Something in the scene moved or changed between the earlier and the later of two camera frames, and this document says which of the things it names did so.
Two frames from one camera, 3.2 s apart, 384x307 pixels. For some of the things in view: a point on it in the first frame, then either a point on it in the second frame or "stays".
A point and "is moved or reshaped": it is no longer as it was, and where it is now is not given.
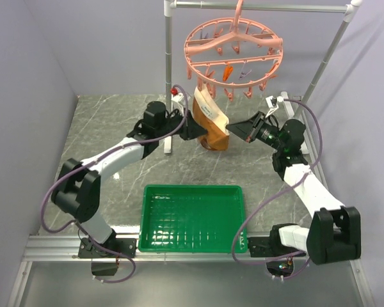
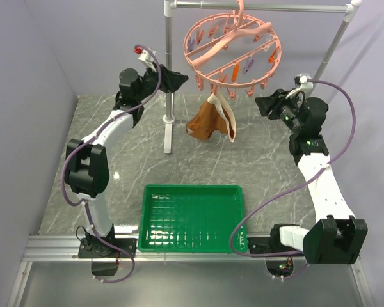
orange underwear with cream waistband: x=214 y=118 is moved or reshaped
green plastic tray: x=192 y=219 stays
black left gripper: x=190 y=128 to x=171 y=81
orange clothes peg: x=226 y=72 to x=235 y=69
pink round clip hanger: x=233 y=52 is moved or reshaped
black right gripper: x=247 y=130 to x=275 y=102
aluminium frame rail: x=65 y=251 stays
